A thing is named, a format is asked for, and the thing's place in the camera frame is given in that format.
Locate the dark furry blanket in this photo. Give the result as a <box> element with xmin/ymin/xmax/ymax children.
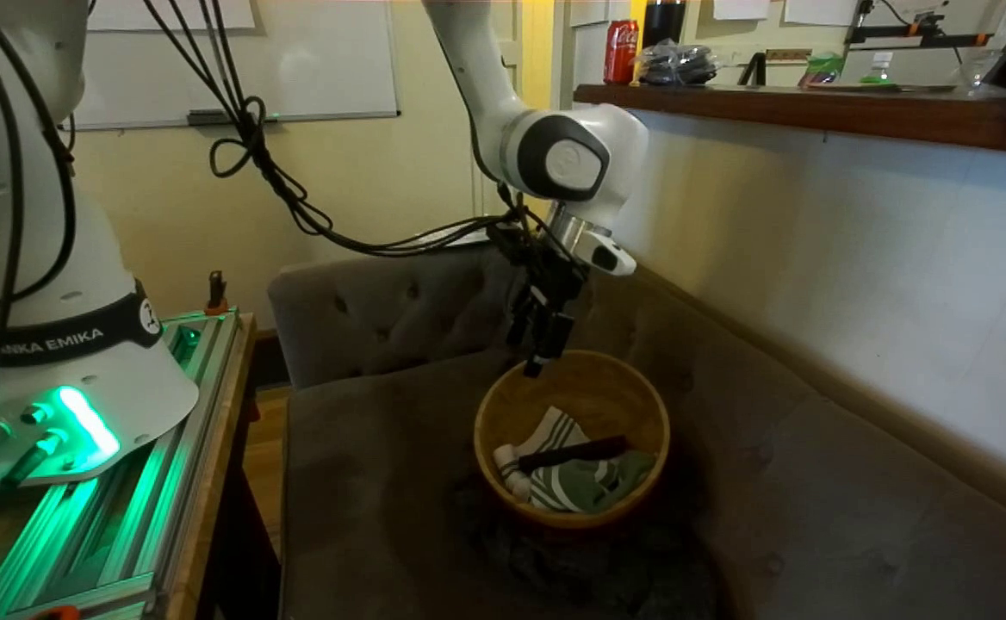
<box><xmin>448</xmin><ymin>457</ymin><xmax>737</xmax><ymax>620</ymax></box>

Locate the brown wooden counter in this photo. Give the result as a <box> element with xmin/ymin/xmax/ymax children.
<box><xmin>573</xmin><ymin>79</ymin><xmax>1006</xmax><ymax>162</ymax></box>

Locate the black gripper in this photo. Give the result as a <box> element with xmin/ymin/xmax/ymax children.
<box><xmin>505</xmin><ymin>233</ymin><xmax>590</xmax><ymax>378</ymax></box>

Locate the yellow round bowl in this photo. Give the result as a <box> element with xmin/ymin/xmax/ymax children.
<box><xmin>472</xmin><ymin>349</ymin><xmax>677</xmax><ymax>531</ymax></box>

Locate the black cable on robot base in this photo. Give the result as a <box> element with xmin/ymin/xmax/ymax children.
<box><xmin>0</xmin><ymin>0</ymin><xmax>82</xmax><ymax>451</ymax></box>

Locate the white wall whiteboard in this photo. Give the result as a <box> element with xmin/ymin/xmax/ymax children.
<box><xmin>69</xmin><ymin>0</ymin><xmax>404</xmax><ymax>130</ymax></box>

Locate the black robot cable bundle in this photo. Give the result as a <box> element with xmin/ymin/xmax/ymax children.
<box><xmin>137</xmin><ymin>0</ymin><xmax>550</xmax><ymax>261</ymax></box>

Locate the green white striped cloth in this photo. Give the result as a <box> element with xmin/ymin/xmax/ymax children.
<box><xmin>500</xmin><ymin>404</ymin><xmax>658</xmax><ymax>513</ymax></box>

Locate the black bottle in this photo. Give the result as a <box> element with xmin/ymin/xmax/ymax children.
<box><xmin>642</xmin><ymin>0</ymin><xmax>688</xmax><ymax>50</ymax></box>

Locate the black remote control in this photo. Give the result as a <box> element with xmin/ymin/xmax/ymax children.
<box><xmin>513</xmin><ymin>432</ymin><xmax>635</xmax><ymax>477</ymax></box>

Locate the dark crinkled plastic bag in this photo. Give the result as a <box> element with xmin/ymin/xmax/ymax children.
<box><xmin>638</xmin><ymin>37</ymin><xmax>721</xmax><ymax>94</ymax></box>

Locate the grey tufted sofa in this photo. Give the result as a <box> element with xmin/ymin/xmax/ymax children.
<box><xmin>265</xmin><ymin>246</ymin><xmax>1006</xmax><ymax>620</ymax></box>

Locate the small dark clamp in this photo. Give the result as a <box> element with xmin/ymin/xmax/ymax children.
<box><xmin>205</xmin><ymin>270</ymin><xmax>230</xmax><ymax>322</ymax></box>

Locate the robot table with green light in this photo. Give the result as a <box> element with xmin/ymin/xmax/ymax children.
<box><xmin>0</xmin><ymin>308</ymin><xmax>263</xmax><ymax>620</ymax></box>

